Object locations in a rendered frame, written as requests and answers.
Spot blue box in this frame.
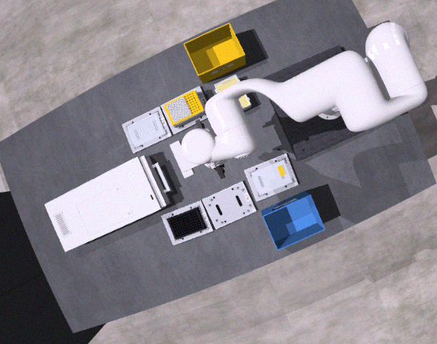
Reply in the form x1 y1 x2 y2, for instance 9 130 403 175
261 191 325 251

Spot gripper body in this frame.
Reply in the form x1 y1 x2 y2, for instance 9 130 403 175
205 128 226 169

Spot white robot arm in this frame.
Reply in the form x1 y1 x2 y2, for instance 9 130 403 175
170 22 427 178

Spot yellow open box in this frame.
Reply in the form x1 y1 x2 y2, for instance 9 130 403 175
184 23 246 84

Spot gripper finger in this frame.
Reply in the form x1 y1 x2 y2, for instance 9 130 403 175
195 120 205 129
214 164 225 179

